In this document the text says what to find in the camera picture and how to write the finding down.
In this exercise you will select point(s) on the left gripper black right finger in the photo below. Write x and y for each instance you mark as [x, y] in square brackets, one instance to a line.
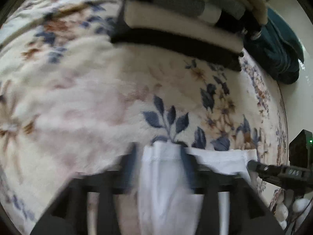
[248, 214]

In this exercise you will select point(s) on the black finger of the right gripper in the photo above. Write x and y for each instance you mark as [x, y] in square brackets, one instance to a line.
[267, 173]

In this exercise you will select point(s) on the white gloved right hand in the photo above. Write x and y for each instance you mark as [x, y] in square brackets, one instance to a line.
[291, 211]

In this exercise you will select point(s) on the white cloth garment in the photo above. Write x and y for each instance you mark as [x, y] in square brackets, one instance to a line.
[166, 205]

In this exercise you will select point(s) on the floral and checked fleece blanket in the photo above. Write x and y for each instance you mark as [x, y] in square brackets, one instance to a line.
[73, 102]

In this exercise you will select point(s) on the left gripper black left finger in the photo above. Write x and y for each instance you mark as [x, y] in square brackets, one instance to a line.
[68, 214]

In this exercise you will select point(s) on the stack of folded clothes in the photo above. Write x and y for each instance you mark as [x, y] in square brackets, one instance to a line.
[209, 30]

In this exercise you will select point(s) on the dark teal velvet garment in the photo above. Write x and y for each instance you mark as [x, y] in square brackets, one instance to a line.
[278, 49]

